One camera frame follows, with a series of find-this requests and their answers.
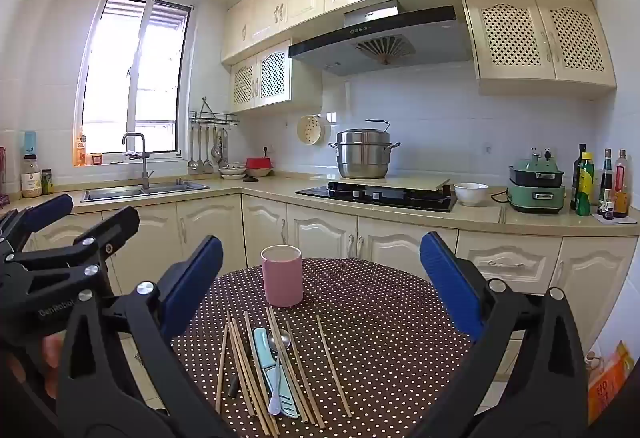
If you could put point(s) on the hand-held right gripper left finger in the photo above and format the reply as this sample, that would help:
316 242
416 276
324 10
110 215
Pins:
192 278

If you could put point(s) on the wide cream lattice door cabinet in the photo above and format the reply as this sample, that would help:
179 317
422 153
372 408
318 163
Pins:
525 74

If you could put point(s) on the metal faucet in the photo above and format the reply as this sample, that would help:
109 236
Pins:
145 158

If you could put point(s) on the black gas hob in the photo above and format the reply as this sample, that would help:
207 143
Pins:
400 200

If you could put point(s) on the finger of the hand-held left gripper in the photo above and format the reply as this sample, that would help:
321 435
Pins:
47 213
117 225

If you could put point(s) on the stacked white dishes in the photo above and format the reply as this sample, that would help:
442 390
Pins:
231 172

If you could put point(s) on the wall socket with black plug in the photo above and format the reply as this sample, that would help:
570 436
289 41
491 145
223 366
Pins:
268 149

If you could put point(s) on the bowl under red container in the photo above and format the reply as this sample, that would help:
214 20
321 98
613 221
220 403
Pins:
258 173

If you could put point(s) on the white bowl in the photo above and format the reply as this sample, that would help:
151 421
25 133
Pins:
470 195

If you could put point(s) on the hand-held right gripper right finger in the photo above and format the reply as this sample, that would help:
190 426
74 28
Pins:
450 278

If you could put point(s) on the beige board under pot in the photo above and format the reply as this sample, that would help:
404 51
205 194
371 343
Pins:
420 183

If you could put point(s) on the metal wall utensil rail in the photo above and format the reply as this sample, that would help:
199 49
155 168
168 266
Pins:
215 118

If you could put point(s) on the large sauce jar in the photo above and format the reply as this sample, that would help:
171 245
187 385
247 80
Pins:
31 178

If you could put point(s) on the person's left hand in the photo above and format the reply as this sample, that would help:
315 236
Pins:
50 347

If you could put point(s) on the kitchen window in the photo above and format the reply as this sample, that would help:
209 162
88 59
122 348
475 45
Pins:
150 68

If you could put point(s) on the black range hood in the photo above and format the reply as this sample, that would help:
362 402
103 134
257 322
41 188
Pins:
425 43

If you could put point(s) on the stainless steel steamer pot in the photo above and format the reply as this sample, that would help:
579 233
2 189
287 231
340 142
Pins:
365 158

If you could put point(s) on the double wall socket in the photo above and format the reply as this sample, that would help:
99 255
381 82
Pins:
543 152

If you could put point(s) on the orange bottle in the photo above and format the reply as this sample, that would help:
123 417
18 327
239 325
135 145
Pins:
80 150

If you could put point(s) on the stainless steel sink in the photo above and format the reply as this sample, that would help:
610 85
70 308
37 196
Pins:
125 192

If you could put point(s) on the green electric cooker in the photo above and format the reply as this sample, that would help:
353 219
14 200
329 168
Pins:
535 198

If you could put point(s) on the round cream perforated tray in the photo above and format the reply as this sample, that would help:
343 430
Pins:
310 128

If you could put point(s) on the dark sauce bottle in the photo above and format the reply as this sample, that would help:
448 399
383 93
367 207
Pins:
606 183

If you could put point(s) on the small green jar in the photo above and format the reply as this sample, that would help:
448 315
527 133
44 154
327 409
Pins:
47 183

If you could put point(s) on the brown polka dot tablecloth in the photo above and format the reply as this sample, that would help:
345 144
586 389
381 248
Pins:
390 343

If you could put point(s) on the clear bottle with red label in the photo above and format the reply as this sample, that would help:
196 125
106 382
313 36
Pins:
621 188

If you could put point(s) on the pink utensil holder cup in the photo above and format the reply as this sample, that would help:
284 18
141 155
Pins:
282 278

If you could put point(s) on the hanging metal kitchen utensil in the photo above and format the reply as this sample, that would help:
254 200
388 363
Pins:
207 165
199 165
192 164
216 150
225 148

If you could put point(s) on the metal spoon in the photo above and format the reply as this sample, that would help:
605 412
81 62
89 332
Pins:
279 340

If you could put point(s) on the dark oil bottle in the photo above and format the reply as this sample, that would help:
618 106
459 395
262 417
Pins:
578 178

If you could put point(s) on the red container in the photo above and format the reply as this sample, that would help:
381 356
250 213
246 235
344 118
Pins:
258 163

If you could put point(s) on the small cream lattice door cabinet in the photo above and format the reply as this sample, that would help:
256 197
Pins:
300 78

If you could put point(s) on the orange printed bag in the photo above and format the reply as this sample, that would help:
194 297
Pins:
607 383

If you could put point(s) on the bunch of wooden chopsticks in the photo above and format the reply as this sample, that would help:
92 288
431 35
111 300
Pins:
245 368

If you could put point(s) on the light blue sheathed knife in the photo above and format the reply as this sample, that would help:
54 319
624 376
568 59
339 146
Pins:
262 348

